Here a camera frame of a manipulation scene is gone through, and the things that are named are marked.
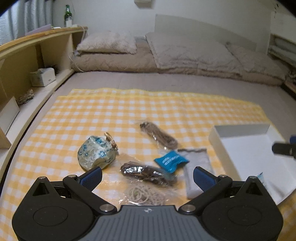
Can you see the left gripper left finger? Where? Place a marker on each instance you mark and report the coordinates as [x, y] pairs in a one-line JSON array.
[[81, 188]]

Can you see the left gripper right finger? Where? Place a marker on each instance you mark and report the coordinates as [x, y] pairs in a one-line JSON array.
[[214, 187]]

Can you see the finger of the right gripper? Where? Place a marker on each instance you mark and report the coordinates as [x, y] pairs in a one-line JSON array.
[[293, 140], [284, 149]]

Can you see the grey pouch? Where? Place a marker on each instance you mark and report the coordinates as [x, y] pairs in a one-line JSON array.
[[196, 158]]

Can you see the floral blue drawstring pouch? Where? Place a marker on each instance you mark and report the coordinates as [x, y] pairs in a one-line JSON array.
[[97, 151]]

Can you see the white blue snack packet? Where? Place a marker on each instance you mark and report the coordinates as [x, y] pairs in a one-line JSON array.
[[262, 180]]

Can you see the small blue packet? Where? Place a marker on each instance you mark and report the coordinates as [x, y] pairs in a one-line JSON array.
[[171, 161]]

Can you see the grey bed sheet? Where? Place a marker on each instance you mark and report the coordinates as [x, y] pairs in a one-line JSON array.
[[278, 105]]

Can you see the white shallow cardboard box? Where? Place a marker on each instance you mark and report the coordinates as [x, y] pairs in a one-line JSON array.
[[246, 150]]

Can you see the yellow checkered cloth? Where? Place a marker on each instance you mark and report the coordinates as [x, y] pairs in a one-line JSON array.
[[51, 149]]

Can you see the beige right pillow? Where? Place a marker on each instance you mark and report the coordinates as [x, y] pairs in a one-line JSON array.
[[256, 62]]

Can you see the right closet shelf with bedding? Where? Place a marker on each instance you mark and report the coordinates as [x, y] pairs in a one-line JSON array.
[[283, 51]]

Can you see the white tissue box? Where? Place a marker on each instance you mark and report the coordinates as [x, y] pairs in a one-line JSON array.
[[42, 77]]

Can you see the white headboard panel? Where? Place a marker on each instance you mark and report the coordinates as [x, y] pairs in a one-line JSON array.
[[199, 31]]

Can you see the wooden side shelf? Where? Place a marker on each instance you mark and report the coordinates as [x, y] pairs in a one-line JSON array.
[[20, 100]]

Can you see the folded beige quilt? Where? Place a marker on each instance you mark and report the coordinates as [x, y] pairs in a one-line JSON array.
[[143, 62]]

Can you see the large beige middle pillow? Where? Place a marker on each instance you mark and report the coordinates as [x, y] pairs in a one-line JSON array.
[[171, 52]]

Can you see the fluffy white left pillow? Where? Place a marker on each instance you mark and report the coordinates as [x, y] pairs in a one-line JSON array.
[[108, 42]]

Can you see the green glass bottle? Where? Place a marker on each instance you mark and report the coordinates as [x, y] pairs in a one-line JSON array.
[[68, 18]]

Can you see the grey window curtain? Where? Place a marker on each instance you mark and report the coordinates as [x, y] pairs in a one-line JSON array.
[[23, 17]]

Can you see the white wall unit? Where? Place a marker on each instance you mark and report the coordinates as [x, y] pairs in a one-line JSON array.
[[142, 1]]

